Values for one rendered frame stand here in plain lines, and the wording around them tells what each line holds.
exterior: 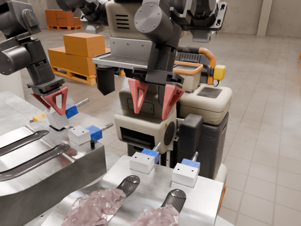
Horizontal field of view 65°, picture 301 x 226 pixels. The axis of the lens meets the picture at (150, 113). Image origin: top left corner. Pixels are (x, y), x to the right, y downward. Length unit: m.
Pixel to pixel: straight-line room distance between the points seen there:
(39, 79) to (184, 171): 0.43
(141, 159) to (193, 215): 0.17
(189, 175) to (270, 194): 1.42
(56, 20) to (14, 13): 11.16
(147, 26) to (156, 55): 0.08
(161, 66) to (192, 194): 0.28
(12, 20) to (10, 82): 2.48
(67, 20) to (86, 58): 7.66
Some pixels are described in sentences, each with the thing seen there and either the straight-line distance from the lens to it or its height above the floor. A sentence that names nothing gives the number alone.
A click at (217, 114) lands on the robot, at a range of 1.11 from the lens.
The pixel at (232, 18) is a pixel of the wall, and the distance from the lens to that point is 10.49.
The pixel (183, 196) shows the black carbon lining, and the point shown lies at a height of 0.85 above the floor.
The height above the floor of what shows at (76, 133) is 0.92.
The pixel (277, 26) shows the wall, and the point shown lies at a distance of 10.33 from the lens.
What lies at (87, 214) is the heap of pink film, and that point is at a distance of 0.41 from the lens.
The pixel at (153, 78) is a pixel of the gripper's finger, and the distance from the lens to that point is 0.49.
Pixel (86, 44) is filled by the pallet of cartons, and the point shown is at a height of 0.62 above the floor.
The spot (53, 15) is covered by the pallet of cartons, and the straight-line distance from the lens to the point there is 11.89.
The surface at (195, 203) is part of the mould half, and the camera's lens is 0.51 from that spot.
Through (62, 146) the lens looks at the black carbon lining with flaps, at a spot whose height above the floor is 0.89.
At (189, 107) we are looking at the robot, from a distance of 1.13.
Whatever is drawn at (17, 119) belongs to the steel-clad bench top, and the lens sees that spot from 1.06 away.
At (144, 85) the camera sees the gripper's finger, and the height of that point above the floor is 1.04.
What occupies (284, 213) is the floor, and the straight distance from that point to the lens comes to 1.83.
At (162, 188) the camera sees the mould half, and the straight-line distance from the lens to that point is 0.54.
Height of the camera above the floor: 1.23
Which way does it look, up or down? 26 degrees down
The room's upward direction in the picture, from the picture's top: straight up
